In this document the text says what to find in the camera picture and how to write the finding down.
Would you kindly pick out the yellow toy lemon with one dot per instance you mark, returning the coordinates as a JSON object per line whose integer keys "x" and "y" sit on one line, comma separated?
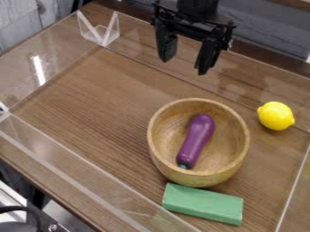
{"x": 276, "y": 115}

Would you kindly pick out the purple toy eggplant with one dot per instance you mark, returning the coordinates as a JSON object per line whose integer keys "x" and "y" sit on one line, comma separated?
{"x": 200, "y": 132}

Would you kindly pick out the brown wooden bowl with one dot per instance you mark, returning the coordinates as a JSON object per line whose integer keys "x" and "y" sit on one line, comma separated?
{"x": 225, "y": 151}

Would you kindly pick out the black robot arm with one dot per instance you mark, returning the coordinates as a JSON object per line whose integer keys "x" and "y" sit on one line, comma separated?
{"x": 193, "y": 19}

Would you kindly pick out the green rectangular sponge block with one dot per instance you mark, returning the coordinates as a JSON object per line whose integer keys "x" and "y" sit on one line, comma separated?
{"x": 204, "y": 204}

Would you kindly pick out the clear acrylic front wall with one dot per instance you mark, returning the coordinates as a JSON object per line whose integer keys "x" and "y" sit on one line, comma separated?
{"x": 101, "y": 199}

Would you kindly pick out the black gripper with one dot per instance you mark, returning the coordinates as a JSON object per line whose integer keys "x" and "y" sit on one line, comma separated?
{"x": 193, "y": 18}

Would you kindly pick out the clear acrylic corner bracket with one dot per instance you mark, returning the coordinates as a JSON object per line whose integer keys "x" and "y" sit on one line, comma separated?
{"x": 102, "y": 35}

